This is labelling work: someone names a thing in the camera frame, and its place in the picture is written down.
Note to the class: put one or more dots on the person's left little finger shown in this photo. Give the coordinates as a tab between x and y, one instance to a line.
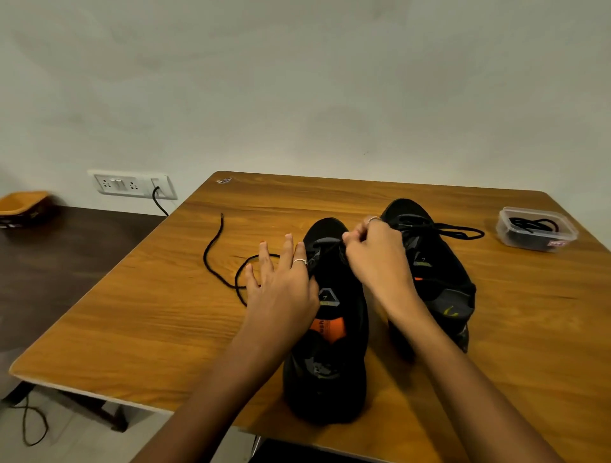
251	279

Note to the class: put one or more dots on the black table leg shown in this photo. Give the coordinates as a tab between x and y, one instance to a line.
90	408

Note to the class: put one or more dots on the black shoe with orange insole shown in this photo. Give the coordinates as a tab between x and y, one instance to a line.
329	381

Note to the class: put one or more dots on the person's left middle finger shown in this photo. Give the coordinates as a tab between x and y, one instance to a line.
285	253

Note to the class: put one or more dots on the person's right forearm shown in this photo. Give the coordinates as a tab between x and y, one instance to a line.
458	386

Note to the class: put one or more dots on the long black shoelace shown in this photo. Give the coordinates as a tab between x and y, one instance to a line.
210	269

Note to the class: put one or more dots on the orange and black bowl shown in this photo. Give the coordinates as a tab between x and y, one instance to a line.
21	205

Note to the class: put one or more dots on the clear plastic container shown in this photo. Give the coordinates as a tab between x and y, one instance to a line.
537	241

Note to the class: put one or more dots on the white wall socket panel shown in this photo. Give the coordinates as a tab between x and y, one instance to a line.
129	184

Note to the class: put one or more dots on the black shoelaces bundle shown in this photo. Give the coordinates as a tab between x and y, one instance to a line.
532	224

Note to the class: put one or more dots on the person's left hand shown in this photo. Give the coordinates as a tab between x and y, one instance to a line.
281	300

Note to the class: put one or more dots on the person's left forearm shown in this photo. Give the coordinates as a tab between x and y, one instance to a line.
229	396

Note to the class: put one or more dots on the black shoelace threaded in shoe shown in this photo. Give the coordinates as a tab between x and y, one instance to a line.
458	232

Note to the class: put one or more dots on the dark brown side table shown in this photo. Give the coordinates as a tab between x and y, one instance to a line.
62	267

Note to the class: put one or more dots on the person's right hand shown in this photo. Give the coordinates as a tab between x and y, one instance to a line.
379	264

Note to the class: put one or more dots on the black shoe with grey patches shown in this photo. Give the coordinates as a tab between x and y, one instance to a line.
439	276

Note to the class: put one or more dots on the person's right fingers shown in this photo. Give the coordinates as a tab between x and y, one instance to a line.
367	233

